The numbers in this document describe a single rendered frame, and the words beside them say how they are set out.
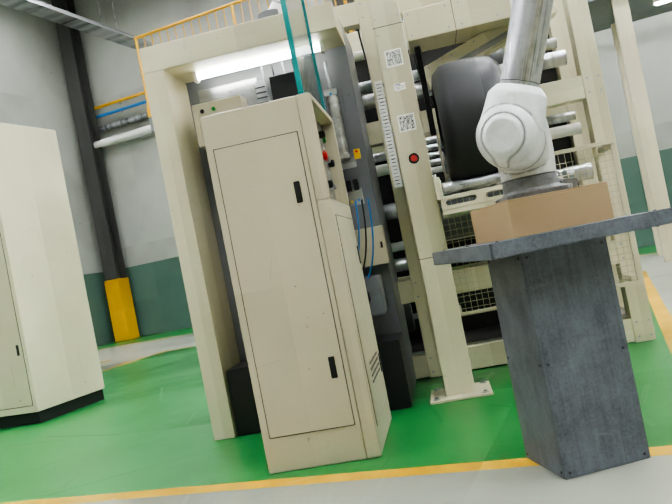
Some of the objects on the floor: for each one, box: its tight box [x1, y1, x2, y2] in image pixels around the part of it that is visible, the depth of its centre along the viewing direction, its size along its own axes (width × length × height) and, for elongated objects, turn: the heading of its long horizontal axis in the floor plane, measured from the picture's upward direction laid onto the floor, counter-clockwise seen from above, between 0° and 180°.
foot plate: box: [431, 380, 493, 405], centre depth 324 cm, size 27×27×2 cm
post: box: [367, 0, 476, 396], centre depth 326 cm, size 13×13×250 cm
